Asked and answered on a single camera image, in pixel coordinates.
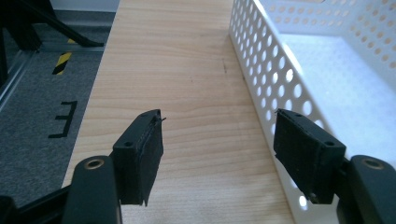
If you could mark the white perforated basket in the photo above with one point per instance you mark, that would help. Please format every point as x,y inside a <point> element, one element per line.
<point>327,93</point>

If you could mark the black tape floor mark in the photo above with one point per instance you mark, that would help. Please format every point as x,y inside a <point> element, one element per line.
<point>64,119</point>

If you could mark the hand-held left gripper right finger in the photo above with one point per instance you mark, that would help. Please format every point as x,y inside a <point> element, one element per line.
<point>306,155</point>

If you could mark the yellow black hazard tape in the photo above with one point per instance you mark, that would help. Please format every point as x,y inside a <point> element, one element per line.
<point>62,62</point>

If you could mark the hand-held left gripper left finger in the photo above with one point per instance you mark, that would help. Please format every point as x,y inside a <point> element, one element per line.
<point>137,155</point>

